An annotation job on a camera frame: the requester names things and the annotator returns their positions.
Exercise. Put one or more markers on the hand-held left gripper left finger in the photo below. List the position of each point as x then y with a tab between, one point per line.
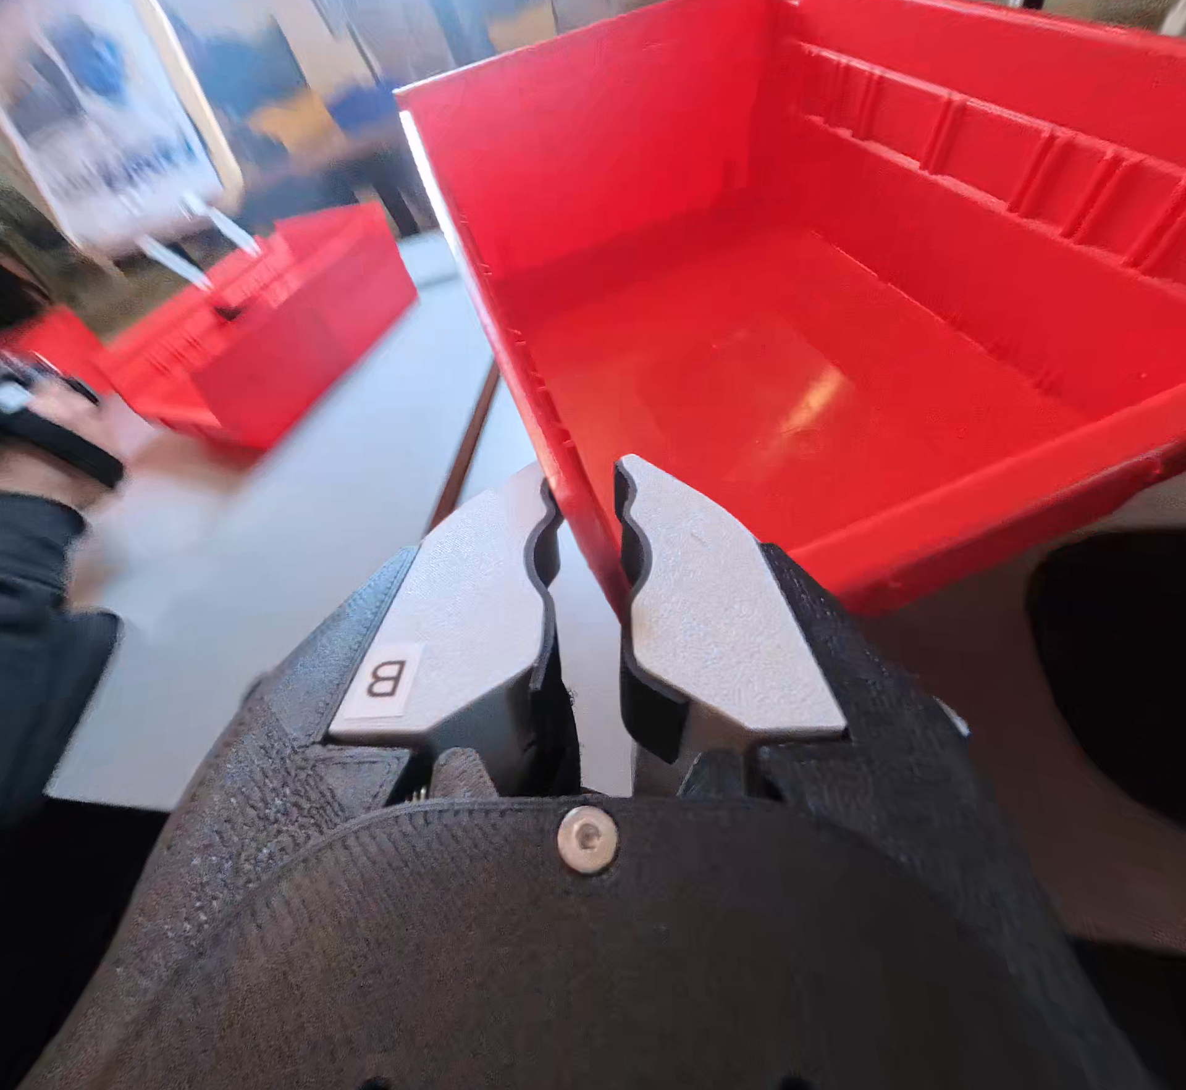
445	626

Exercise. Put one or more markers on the red plastic bin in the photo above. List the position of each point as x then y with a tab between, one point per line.
47	348
278	348

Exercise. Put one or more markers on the another person's forearm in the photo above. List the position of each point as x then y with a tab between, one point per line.
38	644

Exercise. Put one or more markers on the red divided storage bin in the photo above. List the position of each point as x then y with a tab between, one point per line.
789	367

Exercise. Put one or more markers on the task poster board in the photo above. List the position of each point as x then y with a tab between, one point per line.
102	136

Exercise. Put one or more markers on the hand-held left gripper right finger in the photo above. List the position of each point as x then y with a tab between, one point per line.
723	635

